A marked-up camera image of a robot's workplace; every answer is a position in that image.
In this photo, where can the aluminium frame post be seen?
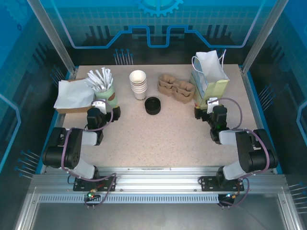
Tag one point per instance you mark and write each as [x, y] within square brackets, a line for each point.
[51, 36]
[262, 36]

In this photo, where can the stack of white napkins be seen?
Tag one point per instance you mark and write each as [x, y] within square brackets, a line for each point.
[72, 94]

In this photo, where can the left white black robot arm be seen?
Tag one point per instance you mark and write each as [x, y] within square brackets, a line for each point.
[72, 153]

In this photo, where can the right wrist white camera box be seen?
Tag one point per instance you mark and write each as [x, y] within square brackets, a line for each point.
[213, 100]

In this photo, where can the brown pulp cup carrier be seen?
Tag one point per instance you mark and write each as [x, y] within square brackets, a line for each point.
[168, 79]

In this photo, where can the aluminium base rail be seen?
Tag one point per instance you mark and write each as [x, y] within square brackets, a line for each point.
[156, 179]

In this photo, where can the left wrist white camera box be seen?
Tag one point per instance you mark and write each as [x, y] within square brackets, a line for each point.
[98, 105]

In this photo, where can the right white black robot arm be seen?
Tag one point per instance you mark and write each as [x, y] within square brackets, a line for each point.
[249, 153]

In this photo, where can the connector with LED lights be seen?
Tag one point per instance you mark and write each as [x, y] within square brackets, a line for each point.
[92, 195]
[230, 195]

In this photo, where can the brown cardboard napkin tray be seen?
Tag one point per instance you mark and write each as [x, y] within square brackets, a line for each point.
[76, 110]

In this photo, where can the green paper cup holder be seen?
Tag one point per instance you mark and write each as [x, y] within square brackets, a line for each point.
[106, 98]

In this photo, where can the stack of white paper cups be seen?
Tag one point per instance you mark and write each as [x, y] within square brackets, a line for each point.
[140, 92]

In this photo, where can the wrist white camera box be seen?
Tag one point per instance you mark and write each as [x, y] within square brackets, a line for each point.
[213, 100]
[98, 105]

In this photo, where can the printed paper gift bag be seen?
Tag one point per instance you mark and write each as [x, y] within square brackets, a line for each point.
[211, 69]

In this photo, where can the stack of black cup lids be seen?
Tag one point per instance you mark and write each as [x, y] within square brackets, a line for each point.
[153, 112]

